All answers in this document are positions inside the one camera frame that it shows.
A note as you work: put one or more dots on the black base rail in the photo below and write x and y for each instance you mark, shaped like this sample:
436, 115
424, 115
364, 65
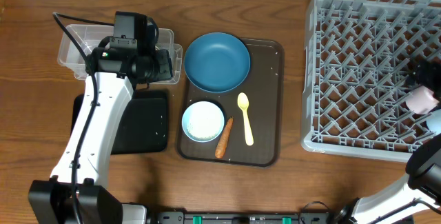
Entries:
313, 212

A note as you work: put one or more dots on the orange carrot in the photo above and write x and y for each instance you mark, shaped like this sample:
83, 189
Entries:
223, 141

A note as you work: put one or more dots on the grey dishwasher rack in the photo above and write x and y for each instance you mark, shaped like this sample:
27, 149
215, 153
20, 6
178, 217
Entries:
359, 55

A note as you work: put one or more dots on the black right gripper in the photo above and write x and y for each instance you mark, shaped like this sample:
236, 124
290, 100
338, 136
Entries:
426, 77

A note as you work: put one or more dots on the light blue plastic cup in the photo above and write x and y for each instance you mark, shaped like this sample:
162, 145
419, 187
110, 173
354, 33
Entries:
434, 122

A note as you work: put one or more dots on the light blue rice bowl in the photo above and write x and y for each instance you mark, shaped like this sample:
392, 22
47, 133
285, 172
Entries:
203, 121

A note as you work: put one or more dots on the pink white plastic cup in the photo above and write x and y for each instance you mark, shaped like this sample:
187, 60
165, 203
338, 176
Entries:
421, 100

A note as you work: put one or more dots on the black plastic bin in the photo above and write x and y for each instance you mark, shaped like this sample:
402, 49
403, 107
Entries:
139, 127

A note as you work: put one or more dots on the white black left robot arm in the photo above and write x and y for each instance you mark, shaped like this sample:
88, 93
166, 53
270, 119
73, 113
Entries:
76, 190

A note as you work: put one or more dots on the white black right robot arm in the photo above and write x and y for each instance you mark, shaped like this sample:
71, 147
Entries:
419, 189

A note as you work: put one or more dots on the yellow plastic spoon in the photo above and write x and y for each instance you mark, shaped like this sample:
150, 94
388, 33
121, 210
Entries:
243, 104

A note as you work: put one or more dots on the clear plastic bin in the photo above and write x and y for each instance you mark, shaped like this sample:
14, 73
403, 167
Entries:
89, 36

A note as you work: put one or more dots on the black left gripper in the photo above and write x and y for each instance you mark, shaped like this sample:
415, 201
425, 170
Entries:
162, 57

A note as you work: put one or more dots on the dark blue plate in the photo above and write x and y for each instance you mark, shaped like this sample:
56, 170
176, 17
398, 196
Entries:
217, 62

